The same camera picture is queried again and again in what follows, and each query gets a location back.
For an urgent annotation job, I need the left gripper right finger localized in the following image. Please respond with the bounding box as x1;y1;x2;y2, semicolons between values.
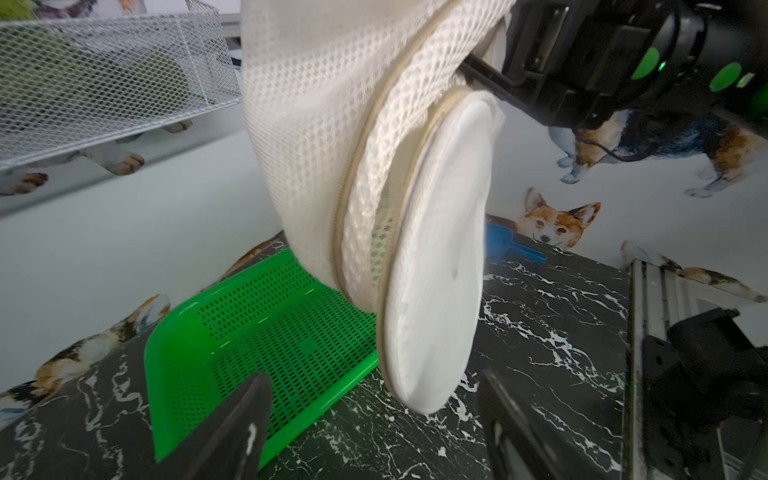
479;369;565;479

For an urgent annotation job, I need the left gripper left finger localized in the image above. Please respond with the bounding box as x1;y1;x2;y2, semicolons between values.
152;372;273;480

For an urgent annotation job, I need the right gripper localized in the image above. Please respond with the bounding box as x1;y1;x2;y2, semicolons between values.
461;1;678;129

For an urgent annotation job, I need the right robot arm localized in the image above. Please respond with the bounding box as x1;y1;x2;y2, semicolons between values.
460;1;767;149

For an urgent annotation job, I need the green plastic basket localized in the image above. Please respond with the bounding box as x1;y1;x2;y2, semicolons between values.
144;249;379;465

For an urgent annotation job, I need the blue dustpan scoop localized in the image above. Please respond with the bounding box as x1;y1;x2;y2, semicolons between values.
485;223;547;264

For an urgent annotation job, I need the white wire wall basket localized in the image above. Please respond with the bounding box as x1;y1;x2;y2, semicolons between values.
1;1;240;170

